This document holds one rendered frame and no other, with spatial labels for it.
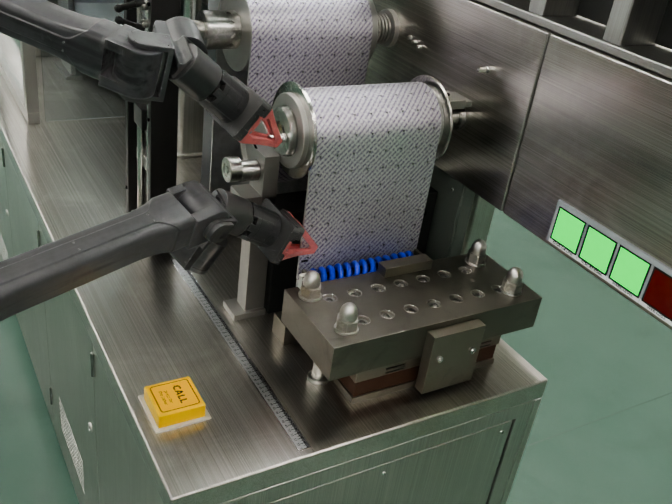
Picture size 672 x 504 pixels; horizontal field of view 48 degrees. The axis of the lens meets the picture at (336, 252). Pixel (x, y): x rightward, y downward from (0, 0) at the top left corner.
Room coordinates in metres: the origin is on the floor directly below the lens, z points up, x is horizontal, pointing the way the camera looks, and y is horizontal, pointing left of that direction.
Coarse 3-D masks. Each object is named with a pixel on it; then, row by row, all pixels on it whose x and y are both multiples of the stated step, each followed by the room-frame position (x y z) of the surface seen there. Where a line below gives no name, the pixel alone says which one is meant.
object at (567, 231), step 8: (560, 208) 1.05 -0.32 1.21; (560, 216) 1.04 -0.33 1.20; (568, 216) 1.03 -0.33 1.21; (560, 224) 1.04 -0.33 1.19; (568, 224) 1.03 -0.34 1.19; (576, 224) 1.02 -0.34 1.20; (560, 232) 1.04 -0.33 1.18; (568, 232) 1.02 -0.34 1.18; (576, 232) 1.01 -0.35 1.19; (560, 240) 1.03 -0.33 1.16; (568, 240) 1.02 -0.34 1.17; (576, 240) 1.01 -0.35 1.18; (568, 248) 1.02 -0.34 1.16
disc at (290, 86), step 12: (288, 84) 1.12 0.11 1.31; (276, 96) 1.15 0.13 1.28; (300, 96) 1.09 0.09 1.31; (312, 108) 1.06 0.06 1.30; (312, 120) 1.05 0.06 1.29; (312, 132) 1.05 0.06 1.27; (312, 144) 1.04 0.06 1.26; (312, 156) 1.04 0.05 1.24; (288, 168) 1.10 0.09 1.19; (300, 168) 1.07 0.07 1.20
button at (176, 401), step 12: (156, 384) 0.85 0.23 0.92; (168, 384) 0.86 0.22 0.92; (180, 384) 0.86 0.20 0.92; (192, 384) 0.87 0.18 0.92; (144, 396) 0.84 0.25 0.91; (156, 396) 0.83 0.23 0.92; (168, 396) 0.83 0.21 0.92; (180, 396) 0.84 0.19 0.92; (192, 396) 0.84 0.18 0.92; (156, 408) 0.81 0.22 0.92; (168, 408) 0.81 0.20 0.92; (180, 408) 0.81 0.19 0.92; (192, 408) 0.82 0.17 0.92; (204, 408) 0.83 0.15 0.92; (156, 420) 0.80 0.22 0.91; (168, 420) 0.80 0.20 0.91; (180, 420) 0.81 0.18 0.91
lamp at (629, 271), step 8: (624, 256) 0.94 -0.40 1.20; (632, 256) 0.93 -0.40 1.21; (616, 264) 0.95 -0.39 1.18; (624, 264) 0.94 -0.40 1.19; (632, 264) 0.93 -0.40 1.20; (640, 264) 0.92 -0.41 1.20; (648, 264) 0.91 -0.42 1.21; (616, 272) 0.94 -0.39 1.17; (624, 272) 0.93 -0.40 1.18; (632, 272) 0.92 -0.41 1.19; (640, 272) 0.91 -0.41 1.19; (616, 280) 0.94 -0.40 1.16; (624, 280) 0.93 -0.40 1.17; (632, 280) 0.92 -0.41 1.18; (640, 280) 0.91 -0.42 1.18; (632, 288) 0.91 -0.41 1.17
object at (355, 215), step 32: (320, 192) 1.06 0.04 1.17; (352, 192) 1.09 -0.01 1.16; (384, 192) 1.13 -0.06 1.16; (416, 192) 1.17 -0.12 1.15; (320, 224) 1.07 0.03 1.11; (352, 224) 1.10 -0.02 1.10; (384, 224) 1.14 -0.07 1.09; (416, 224) 1.17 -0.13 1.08; (320, 256) 1.07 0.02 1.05; (352, 256) 1.11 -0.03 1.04
